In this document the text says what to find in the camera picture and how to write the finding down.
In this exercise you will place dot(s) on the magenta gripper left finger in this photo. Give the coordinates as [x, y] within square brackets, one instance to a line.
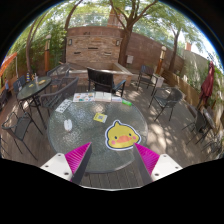
[78, 160]

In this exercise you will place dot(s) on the round glass patio table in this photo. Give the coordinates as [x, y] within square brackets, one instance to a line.
[85, 129]

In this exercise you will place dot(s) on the green marker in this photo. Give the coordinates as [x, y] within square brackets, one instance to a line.
[126, 103]

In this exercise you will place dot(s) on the open white book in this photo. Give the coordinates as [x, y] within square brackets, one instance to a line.
[103, 96]

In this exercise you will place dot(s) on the round dark side table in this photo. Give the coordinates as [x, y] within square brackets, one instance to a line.
[32, 89]

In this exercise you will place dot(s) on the white computer mouse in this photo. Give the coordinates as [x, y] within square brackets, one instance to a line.
[68, 125]

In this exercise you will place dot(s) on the black wicker chair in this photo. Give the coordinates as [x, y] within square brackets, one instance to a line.
[104, 82]

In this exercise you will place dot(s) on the folded red patio umbrella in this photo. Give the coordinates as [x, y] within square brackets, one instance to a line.
[207, 85]

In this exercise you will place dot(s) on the black chair near left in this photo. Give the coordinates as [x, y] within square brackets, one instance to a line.
[17, 127]

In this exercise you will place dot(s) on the stone fire pit planter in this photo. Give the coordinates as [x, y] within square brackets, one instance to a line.
[119, 72]

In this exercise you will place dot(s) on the small white box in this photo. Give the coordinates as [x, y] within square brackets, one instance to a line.
[116, 99]

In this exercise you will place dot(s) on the colourful picture sheet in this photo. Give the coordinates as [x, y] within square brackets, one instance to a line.
[83, 97]

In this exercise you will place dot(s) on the black chair far right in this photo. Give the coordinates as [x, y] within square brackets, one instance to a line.
[146, 76]

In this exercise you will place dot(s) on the black mesh chair back left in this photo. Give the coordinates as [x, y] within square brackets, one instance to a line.
[59, 71]

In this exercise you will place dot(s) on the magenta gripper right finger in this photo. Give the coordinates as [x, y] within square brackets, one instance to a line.
[146, 160]

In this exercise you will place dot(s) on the yellow square card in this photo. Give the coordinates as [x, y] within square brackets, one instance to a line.
[100, 117]

